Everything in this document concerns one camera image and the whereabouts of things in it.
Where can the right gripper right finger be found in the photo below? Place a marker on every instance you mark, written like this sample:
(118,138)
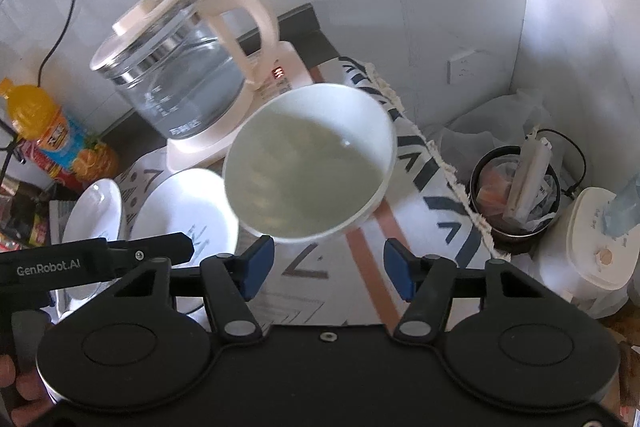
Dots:
(426,283)

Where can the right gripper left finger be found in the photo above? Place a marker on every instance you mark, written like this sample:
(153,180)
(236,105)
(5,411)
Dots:
(230,283)

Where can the white plate with Sweet print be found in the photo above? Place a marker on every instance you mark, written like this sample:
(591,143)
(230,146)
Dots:
(96,213)

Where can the white plate with cross print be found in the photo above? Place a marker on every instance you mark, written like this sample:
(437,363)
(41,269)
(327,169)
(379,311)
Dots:
(194,203)

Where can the white bowl with yellow pattern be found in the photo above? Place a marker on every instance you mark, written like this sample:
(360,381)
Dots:
(311,164)

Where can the person's left hand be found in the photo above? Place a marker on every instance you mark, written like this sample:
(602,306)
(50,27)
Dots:
(30,387)

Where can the dark soy sauce bottle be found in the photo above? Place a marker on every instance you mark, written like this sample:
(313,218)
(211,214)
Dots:
(24,213)

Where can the patterned white table cloth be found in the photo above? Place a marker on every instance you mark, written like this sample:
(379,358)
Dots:
(342,280)

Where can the red cola can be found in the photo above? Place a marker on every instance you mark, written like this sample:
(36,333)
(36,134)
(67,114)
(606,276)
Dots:
(56,172)

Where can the black trash bin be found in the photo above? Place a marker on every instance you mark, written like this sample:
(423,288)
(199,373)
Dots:
(517,191)

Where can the white round appliance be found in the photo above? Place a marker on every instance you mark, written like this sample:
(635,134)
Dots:
(580,263)

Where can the orange juice bottle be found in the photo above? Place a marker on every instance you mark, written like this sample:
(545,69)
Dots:
(37,118)

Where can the pale blue water bottle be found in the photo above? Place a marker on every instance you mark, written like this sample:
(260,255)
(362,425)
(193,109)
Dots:
(623,213)

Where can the cream kettle heating base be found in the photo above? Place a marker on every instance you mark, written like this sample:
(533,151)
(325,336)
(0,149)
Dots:
(213,143)

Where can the glass kettle with cream lid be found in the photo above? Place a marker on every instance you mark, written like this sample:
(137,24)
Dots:
(180,66)

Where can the white wall socket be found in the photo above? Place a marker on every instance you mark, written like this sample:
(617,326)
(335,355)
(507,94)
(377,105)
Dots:
(462,67)

